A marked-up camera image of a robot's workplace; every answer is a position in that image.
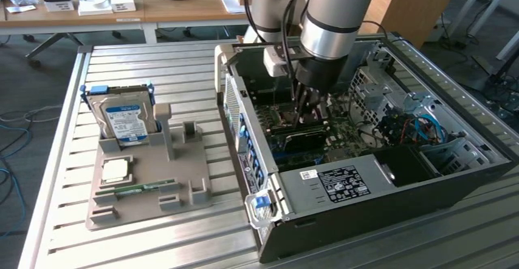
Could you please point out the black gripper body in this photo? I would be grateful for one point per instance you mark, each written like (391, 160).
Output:
(317, 71)

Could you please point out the black graphics card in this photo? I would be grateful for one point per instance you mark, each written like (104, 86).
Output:
(305, 141)

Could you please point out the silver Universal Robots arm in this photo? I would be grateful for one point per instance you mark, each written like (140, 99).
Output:
(332, 20)

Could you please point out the metal socket cover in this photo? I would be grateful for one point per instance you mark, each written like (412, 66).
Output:
(325, 111)

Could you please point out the CPU socket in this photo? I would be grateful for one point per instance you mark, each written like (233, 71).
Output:
(285, 115)

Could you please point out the installed dark RAM stick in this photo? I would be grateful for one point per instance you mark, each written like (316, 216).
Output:
(283, 130)

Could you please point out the green motherboard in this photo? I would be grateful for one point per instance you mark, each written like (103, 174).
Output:
(348, 141)

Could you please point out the perforated metal disk bay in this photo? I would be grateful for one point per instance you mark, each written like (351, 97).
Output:
(376, 90)

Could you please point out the grey power supply unit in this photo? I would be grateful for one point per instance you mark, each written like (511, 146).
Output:
(308, 190)

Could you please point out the stack of papers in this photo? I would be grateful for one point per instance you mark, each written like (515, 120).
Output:
(231, 5)

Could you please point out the blue case latch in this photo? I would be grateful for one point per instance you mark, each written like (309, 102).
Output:
(260, 202)

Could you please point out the wooden desk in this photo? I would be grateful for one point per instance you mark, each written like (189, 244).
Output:
(60, 20)
(203, 11)

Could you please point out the grey slanted disk bay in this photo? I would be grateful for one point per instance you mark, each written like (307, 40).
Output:
(454, 156)

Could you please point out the open black PC case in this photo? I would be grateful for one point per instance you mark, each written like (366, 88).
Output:
(364, 214)

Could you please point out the hard disk with blue caddy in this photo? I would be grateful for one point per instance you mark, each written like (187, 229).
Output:
(123, 120)

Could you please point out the green RAM stick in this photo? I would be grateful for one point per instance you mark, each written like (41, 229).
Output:
(133, 187)

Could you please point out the grey parts rack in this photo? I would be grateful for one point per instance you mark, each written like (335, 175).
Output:
(149, 208)

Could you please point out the silver CPU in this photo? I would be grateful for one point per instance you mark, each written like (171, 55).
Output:
(115, 170)

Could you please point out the white labelled box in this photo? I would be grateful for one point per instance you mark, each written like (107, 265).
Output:
(121, 3)

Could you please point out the flat white box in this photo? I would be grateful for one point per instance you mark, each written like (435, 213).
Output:
(95, 11)

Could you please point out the white tape roll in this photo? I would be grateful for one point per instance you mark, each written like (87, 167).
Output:
(93, 0)

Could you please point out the white box with black top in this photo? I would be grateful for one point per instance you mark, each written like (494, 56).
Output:
(57, 2)

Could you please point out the white paper label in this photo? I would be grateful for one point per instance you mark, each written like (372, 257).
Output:
(20, 8)

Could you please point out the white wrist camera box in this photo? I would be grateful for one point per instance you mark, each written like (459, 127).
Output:
(273, 64)

